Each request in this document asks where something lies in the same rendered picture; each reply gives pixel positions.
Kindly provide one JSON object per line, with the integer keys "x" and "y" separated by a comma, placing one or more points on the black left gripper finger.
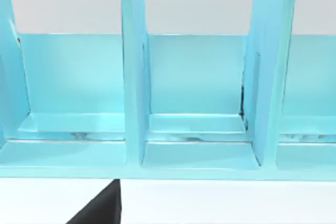
{"x": 105, "y": 205}

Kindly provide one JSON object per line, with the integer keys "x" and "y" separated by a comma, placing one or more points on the light blue rack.
{"x": 78, "y": 82}

